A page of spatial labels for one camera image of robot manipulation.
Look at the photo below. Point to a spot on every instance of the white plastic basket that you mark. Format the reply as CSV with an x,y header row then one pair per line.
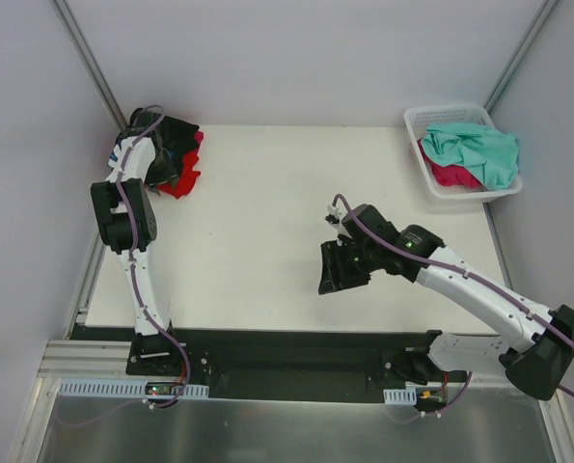
x,y
418,119

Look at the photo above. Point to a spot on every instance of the white cable duct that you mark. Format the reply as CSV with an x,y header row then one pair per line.
x,y
116,388
404,397

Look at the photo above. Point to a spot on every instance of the black daisy t-shirt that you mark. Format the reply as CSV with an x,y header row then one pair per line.
x,y
175,135

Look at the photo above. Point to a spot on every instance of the right aluminium frame post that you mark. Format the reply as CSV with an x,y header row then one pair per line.
x,y
517,59

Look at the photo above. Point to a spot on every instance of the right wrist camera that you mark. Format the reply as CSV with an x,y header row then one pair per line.
x,y
334,216

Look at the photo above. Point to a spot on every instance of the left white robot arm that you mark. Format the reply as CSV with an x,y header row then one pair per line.
x,y
127,226

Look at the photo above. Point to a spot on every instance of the left aluminium frame post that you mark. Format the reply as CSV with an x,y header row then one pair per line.
x,y
89,61

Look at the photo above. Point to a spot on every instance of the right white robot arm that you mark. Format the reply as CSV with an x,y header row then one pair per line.
x,y
532,345

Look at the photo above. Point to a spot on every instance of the teal t-shirt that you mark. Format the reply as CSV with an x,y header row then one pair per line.
x,y
487,153

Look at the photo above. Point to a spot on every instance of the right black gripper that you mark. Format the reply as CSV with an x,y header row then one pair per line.
x,y
346,269

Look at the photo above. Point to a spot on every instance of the magenta t-shirt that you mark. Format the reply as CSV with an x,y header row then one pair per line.
x,y
454,175

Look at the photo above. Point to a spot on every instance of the red t-shirt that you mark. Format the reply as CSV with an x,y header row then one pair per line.
x,y
190,173

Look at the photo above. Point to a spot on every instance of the right white cable duct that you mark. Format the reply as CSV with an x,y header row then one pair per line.
x,y
404,397

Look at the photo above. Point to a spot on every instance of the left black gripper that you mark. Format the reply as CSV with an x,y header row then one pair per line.
x,y
163,170

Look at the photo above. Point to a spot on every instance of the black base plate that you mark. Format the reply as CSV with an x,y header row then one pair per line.
x,y
290,366

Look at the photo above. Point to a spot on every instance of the left white cable duct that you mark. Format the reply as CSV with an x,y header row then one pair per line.
x,y
116,388

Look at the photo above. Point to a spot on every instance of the aluminium frame post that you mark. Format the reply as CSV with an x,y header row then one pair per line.
x,y
517,59
89,61

